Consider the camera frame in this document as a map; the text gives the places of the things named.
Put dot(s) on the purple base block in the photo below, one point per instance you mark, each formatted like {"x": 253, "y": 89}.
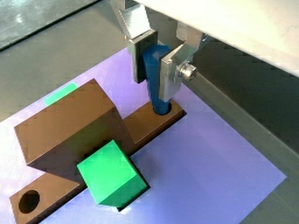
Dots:
{"x": 208, "y": 176}

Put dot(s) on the brown T-shaped fixture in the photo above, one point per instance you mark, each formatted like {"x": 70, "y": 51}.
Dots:
{"x": 62, "y": 134}

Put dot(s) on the green block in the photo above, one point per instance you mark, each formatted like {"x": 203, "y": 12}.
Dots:
{"x": 110, "y": 176}
{"x": 60, "y": 93}

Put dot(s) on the blue peg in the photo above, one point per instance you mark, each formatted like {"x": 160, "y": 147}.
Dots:
{"x": 150, "y": 59}

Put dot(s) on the green block right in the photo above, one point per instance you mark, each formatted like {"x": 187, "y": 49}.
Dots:
{"x": 110, "y": 176}

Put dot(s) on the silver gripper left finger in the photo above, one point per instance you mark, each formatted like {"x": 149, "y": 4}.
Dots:
{"x": 140, "y": 36}

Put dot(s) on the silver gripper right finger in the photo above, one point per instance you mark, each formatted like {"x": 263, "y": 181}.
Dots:
{"x": 174, "y": 64}

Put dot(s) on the green block left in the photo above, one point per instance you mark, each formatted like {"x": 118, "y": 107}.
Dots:
{"x": 60, "y": 93}

